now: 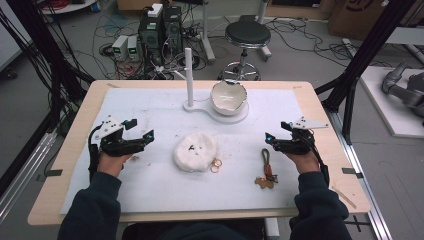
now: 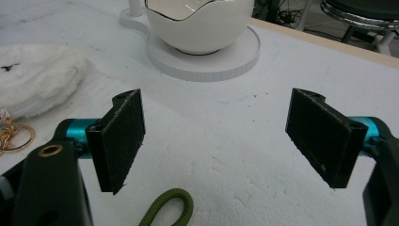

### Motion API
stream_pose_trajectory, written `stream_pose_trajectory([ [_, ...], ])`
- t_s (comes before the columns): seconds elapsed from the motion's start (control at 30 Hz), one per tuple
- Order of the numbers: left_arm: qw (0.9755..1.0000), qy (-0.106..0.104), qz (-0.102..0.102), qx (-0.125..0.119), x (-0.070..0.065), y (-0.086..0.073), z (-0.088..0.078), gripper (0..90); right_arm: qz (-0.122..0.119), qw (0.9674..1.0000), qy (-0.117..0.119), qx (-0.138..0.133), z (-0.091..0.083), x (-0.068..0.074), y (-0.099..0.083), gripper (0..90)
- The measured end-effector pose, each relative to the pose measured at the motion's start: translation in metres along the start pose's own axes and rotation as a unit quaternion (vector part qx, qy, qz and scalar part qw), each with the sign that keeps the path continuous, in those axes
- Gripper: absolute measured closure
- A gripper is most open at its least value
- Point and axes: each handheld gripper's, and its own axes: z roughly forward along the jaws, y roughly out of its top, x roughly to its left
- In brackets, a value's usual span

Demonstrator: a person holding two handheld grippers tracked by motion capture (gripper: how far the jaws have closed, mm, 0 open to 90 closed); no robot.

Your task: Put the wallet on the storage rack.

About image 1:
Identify black metal frame post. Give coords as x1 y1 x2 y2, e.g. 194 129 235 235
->
0 0 96 134
314 0 419 146

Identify white shell-shaped bowl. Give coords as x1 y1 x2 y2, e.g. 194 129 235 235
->
210 79 249 117

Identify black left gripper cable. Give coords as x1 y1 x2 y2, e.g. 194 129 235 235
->
86 123 102 183

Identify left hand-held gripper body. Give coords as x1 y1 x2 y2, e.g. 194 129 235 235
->
88 114 148 158

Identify white fluffy round pad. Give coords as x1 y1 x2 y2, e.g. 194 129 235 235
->
172 131 220 174

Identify tangle of floor cables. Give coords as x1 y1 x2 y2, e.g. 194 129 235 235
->
266 16 394 69

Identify black tape cross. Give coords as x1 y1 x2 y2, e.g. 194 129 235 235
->
344 214 372 233

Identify black computer tower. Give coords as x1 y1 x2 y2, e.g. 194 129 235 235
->
162 5 184 65
137 13 165 68

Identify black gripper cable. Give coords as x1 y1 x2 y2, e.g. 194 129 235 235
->
305 131 331 188
86 123 102 183

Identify keychain with green loop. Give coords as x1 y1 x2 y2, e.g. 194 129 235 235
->
254 147 280 190

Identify grey bench power supply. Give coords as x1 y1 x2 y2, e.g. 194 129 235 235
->
126 34 141 62
111 34 130 62

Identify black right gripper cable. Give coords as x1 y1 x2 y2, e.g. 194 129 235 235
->
305 131 331 188

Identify small dark earrings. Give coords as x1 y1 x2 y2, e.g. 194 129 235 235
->
187 143 205 156

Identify white table leg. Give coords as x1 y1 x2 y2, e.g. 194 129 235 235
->
264 217 281 240

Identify thin wooden stick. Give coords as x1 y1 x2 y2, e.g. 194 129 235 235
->
330 185 358 210

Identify aluminium rail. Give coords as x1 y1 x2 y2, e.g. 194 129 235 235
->
326 109 394 240
0 130 58 223

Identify person's left hand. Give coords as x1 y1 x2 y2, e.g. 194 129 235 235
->
96 153 133 178

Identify white platform board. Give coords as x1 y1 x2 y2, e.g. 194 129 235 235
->
359 65 424 140

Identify person's right hand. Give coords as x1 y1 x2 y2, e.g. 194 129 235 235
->
285 151 321 175

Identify person's dark clothed body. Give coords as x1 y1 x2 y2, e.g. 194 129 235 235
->
121 221 268 240

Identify white desk leg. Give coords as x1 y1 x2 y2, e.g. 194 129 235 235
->
255 0 273 63
199 0 217 65

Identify white power adapter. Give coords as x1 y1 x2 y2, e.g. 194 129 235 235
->
146 2 164 19

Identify white foam table mat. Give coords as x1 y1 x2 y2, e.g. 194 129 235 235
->
59 87 306 215

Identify black round stool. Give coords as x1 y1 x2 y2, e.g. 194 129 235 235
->
217 19 272 82

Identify white jewelry stand with pole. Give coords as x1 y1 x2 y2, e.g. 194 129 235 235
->
182 47 250 125

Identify brown cardboard box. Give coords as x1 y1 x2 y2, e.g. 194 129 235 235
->
327 0 403 42

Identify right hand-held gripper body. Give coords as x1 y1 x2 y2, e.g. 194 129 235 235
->
273 116 330 156

